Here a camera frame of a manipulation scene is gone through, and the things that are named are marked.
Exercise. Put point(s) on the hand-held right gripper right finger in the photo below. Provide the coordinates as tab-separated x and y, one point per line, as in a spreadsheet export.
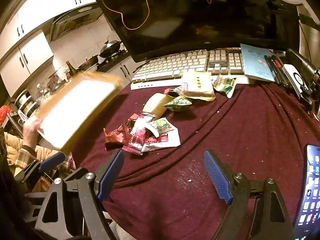
217	177

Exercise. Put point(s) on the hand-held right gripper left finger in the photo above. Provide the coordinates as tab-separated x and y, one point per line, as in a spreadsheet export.
110	177

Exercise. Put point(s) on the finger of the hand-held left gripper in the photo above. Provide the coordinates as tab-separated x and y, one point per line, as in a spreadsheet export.
51	161

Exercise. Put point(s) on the small red candy packet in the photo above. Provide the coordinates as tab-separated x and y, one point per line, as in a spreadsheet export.
132	150

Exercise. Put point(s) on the shiny dark red packet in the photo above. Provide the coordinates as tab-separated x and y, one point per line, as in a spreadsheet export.
116	135

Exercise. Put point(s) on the red and black snack packet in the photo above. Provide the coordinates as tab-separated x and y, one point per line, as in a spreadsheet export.
140	132

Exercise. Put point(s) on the gold-rimmed white box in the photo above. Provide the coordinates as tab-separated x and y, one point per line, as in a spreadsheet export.
75	110

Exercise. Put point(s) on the white packet with red label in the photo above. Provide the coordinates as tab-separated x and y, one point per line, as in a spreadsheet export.
166	142

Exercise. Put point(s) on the green pea packet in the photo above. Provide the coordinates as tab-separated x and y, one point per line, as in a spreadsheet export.
178	103
225	86

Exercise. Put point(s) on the golden snack packet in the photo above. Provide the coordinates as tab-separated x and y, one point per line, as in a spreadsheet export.
155	106

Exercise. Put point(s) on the yellow and white cracker packet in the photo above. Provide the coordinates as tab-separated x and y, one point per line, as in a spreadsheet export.
198	83

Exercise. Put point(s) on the person's left forearm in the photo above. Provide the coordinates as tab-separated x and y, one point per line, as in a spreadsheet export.
17	152

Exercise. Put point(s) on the person's left hand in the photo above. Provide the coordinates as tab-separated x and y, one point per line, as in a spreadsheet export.
31	132

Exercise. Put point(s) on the dark red cloth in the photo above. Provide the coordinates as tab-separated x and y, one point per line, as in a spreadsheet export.
225	135

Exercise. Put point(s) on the dish rack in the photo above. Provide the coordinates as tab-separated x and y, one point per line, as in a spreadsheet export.
25	103

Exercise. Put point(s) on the smartphone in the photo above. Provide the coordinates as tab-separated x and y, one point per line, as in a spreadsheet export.
310	192

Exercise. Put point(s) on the dark sauce bottle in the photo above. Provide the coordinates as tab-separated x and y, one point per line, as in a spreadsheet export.
70	68

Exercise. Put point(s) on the red and black candy wrapper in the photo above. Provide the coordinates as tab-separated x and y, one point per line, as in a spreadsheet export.
168	90

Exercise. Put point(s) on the metal pan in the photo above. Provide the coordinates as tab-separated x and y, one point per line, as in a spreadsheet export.
88	63

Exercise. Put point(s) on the white base cabinets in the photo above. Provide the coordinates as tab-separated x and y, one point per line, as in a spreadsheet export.
127	67

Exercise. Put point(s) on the blue booklet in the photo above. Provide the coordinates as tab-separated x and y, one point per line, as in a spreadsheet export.
257	63

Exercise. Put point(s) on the beige and grey keyboard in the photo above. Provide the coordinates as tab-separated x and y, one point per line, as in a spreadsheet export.
180	62

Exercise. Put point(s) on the black wok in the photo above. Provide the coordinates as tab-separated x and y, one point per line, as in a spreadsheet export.
110	48

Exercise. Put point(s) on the black and white device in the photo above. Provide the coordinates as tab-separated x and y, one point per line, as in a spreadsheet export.
297	76

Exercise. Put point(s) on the range hood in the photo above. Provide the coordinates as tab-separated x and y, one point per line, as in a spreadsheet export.
72	22

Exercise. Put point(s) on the black computer monitor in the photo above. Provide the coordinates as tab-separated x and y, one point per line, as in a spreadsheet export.
200	17

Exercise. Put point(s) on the white wall cabinets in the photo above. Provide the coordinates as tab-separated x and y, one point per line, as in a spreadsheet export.
32	47

